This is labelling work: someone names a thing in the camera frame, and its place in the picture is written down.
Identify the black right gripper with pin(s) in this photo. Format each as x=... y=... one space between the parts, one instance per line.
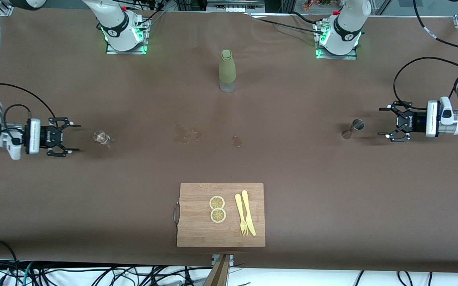
x=46 y=136

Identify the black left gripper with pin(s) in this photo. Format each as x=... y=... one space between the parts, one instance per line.
x=415 y=121

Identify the metal jigger measuring cup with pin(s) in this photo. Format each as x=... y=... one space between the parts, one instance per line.
x=358 y=124

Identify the brown table cover sheet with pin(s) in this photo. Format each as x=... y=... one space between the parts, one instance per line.
x=94 y=198

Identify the small liquid spill puddle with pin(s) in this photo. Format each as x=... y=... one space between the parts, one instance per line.
x=236 y=141

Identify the lemon slice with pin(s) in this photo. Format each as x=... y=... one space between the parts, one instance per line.
x=217 y=202
x=218 y=215

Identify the olive green drink bottle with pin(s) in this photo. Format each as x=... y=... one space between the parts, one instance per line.
x=227 y=71

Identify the yellow plastic knife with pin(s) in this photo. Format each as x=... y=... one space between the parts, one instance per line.
x=249 y=216

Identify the yellow plastic fork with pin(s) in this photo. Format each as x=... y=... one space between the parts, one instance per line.
x=238 y=202

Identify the white power strip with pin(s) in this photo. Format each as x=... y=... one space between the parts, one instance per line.
x=235 y=8

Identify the wooden beam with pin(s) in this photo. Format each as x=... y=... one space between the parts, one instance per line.
x=219 y=276

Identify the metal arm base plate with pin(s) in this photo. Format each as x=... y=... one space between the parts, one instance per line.
x=348 y=57
x=133 y=51

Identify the metal bracket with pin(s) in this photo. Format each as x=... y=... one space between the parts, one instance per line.
x=231 y=260

